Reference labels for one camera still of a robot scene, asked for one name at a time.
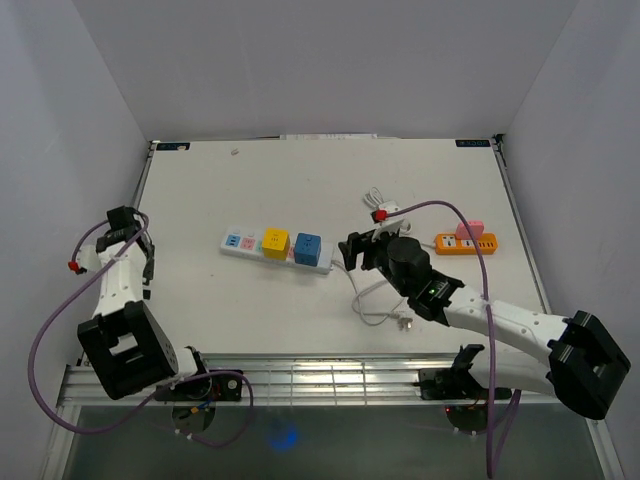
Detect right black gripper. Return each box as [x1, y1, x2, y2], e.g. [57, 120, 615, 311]
[338, 225, 410, 298]

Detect blue cube socket adapter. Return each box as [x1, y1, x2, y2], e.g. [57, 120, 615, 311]
[294, 232, 321, 267]

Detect yellow cube socket adapter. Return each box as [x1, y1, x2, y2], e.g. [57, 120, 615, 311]
[261, 227, 290, 261]

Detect white multicolour power strip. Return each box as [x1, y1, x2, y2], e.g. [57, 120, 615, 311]
[220, 226, 334, 275]

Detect pink plug adapter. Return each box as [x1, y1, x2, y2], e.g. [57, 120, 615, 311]
[455, 221, 485, 240]

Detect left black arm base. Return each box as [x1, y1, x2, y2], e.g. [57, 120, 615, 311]
[153, 370, 244, 403]

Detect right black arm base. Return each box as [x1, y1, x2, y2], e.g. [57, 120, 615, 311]
[414, 368, 489, 400]

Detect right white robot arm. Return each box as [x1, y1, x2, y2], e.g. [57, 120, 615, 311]
[338, 231, 631, 420]

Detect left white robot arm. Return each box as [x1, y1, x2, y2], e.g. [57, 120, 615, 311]
[68, 206, 212, 400]

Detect orange power strip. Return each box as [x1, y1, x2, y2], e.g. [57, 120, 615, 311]
[435, 233, 499, 256]

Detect left blue corner label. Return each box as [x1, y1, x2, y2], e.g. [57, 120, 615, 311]
[156, 142, 191, 151]

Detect blue corner label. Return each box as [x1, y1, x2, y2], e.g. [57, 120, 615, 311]
[156, 142, 191, 151]
[455, 139, 491, 148]

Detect right blue corner label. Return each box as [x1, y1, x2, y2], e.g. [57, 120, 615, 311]
[455, 139, 491, 148]

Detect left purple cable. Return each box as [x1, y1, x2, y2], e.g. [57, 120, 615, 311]
[27, 212, 256, 449]

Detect purple cable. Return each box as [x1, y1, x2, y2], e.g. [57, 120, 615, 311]
[387, 199, 524, 479]
[27, 212, 256, 449]

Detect orange strip white cord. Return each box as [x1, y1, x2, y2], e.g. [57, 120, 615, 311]
[363, 187, 439, 249]

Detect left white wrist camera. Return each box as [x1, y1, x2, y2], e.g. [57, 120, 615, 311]
[67, 244, 102, 275]

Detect white power cord with plug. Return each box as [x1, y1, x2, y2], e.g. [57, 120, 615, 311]
[332, 259, 415, 332]

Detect aluminium rail frame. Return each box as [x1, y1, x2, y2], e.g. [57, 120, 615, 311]
[57, 355, 566, 409]

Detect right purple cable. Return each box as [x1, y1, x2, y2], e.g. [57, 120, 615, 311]
[387, 199, 524, 479]

